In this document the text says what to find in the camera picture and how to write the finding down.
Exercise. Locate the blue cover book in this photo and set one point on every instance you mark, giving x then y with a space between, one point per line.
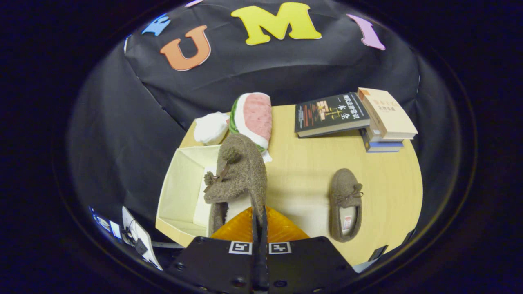
382 147

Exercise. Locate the white cover book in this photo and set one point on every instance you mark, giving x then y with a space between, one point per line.
382 139

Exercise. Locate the black backdrop cloth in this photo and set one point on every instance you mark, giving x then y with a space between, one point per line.
286 69

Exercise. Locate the grey fabric storage box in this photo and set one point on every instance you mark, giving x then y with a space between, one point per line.
179 183

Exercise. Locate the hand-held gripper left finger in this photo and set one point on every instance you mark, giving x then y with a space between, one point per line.
216 265

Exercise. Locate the white paper sheet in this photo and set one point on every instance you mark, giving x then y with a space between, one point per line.
143 234

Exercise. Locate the blue printed card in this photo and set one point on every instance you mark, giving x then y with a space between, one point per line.
107 223

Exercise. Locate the black cover book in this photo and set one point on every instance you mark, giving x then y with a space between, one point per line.
331 114

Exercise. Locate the beige cover book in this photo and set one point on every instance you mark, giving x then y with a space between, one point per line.
386 112

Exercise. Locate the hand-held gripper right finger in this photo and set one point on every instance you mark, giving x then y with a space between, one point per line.
306 265

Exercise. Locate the watermelon slice plush toy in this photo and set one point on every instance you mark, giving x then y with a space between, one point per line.
255 116

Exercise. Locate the brown fuzzy shoe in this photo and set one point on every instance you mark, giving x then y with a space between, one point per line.
245 171
345 192

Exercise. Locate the white plush toy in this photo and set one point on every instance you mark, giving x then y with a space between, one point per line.
210 128

